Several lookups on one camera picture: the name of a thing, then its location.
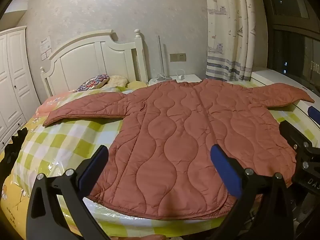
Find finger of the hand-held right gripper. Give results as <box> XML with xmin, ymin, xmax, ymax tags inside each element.
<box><xmin>307</xmin><ymin>106</ymin><xmax>320</xmax><ymax>120</ymax></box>
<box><xmin>278</xmin><ymin>121</ymin><xmax>320</xmax><ymax>171</ymax></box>

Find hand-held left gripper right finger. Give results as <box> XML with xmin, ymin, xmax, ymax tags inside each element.
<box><xmin>210</xmin><ymin>144</ymin><xmax>295</xmax><ymax>240</ymax></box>

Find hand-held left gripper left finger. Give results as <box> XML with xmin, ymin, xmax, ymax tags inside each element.
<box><xmin>26</xmin><ymin>144</ymin><xmax>112</xmax><ymax>240</ymax></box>

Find rust quilted jacket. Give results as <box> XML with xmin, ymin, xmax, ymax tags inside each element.
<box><xmin>43</xmin><ymin>79</ymin><xmax>315</xmax><ymax>221</ymax></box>

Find green checked bed sheet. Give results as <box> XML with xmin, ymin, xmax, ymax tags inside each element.
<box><xmin>0</xmin><ymin>81</ymin><xmax>320</xmax><ymax>239</ymax></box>

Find dark window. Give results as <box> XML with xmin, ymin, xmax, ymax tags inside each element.
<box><xmin>259</xmin><ymin>0</ymin><xmax>320</xmax><ymax>87</ymax></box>

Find floral patterned pillow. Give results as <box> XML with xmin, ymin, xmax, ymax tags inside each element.
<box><xmin>76</xmin><ymin>74</ymin><xmax>111</xmax><ymax>92</ymax></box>

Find pale yellow pillow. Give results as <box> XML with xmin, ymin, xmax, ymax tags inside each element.
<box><xmin>107</xmin><ymin>75</ymin><xmax>129</xmax><ymax>89</ymax></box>

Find white wooden headboard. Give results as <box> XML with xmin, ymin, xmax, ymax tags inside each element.
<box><xmin>40</xmin><ymin>29</ymin><xmax>149</xmax><ymax>98</ymax></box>

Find white nightstand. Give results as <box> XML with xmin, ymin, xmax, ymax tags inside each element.
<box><xmin>148</xmin><ymin>74</ymin><xmax>203</xmax><ymax>87</ymax></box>

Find boat print curtain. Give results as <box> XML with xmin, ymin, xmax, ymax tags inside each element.
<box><xmin>204</xmin><ymin>0</ymin><xmax>257</xmax><ymax>82</ymax></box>

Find white wardrobe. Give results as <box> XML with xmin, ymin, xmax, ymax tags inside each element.
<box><xmin>0</xmin><ymin>26</ymin><xmax>42</xmax><ymax>153</ymax></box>

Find wall socket panel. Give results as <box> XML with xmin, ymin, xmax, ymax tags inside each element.
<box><xmin>169</xmin><ymin>53</ymin><xmax>187</xmax><ymax>62</ymax></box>

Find paper wall notices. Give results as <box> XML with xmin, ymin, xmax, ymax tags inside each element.
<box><xmin>40</xmin><ymin>36</ymin><xmax>52</xmax><ymax>61</ymax></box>

